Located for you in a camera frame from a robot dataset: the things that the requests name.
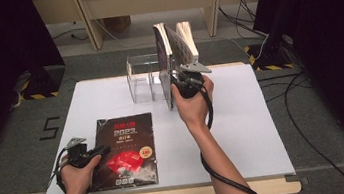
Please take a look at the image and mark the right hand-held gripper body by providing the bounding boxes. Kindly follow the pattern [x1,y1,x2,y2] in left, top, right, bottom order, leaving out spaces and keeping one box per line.
[169,60,216,102]

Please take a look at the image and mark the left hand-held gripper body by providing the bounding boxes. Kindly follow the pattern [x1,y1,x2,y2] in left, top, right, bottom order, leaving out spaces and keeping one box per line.
[63,135,96,171]

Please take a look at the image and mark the purple magazine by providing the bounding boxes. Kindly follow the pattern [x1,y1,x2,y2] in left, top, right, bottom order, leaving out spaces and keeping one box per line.
[151,21,182,112]

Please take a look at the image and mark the black and red magazine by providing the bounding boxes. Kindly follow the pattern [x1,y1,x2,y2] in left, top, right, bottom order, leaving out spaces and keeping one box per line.
[81,112,161,193]

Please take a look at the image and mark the clear acrylic book rack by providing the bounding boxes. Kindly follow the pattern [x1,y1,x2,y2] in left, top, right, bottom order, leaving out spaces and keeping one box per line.
[123,50,174,107]

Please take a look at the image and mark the white book with picture grid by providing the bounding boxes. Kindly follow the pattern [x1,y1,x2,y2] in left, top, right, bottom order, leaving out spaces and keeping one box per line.
[164,19,202,78]

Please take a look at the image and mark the person's left hand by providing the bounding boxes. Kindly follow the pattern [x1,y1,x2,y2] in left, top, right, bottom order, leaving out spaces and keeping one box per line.
[58,154,107,194]

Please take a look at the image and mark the person's right hand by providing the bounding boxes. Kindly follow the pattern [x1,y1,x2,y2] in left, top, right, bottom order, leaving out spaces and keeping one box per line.
[171,75,220,134]

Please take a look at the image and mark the brown box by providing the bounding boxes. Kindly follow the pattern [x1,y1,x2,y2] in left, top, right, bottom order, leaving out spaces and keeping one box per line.
[103,15,134,33]

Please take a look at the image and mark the hazard-striped stand base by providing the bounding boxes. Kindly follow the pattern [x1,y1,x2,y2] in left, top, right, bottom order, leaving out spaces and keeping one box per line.
[16,64,70,103]
[243,39,296,75]

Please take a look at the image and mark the beige desk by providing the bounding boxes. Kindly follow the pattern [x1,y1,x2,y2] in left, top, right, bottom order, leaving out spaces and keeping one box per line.
[29,0,276,60]

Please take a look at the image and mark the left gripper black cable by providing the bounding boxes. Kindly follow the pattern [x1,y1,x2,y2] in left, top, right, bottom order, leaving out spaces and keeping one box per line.
[51,146,77,194]

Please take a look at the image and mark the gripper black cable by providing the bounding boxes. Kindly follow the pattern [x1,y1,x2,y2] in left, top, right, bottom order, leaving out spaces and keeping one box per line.
[51,146,77,194]
[191,78,264,194]

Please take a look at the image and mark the black socket cables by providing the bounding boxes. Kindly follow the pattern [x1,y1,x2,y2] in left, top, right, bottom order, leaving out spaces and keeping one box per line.
[217,0,269,44]

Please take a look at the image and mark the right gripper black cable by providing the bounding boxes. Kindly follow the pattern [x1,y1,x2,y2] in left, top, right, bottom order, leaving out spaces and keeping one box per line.
[191,78,264,194]

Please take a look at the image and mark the thin black floor cable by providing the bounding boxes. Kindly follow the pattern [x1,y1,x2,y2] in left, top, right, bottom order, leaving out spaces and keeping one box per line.
[51,26,90,45]

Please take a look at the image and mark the long black floor cable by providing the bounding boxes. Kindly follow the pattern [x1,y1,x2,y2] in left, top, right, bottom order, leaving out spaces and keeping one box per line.
[257,66,344,194]

